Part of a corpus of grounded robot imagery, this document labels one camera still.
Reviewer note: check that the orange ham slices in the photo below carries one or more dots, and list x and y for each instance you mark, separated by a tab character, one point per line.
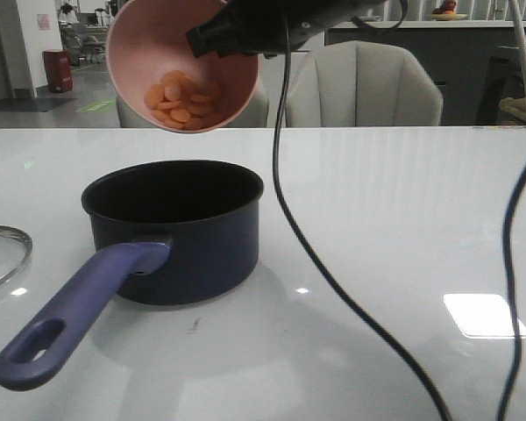
180	102

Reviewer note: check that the red trash bin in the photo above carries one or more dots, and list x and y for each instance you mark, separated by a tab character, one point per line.
58	71

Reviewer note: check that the grey counter cabinet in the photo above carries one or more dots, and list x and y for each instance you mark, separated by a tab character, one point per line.
454	54

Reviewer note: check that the glass lid with blue knob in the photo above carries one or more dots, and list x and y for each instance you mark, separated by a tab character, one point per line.
15	250

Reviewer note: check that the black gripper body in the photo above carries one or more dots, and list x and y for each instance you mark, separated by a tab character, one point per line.
269	27

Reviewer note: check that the fruit plate on counter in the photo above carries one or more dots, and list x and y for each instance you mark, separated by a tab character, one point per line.
447	11

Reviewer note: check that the left beige chair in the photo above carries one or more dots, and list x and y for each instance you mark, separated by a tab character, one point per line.
254	115

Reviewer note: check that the pink bowl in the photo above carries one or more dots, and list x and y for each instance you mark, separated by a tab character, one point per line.
148	39

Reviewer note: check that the right beige chair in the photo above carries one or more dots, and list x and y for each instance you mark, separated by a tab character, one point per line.
362	84

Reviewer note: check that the dark blue saucepan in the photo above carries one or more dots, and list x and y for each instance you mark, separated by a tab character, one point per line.
165	233

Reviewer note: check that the olive cushion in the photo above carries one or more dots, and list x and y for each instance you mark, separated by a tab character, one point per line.
514	107

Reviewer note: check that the beige chair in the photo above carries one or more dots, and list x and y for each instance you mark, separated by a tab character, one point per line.
362	84
254	115

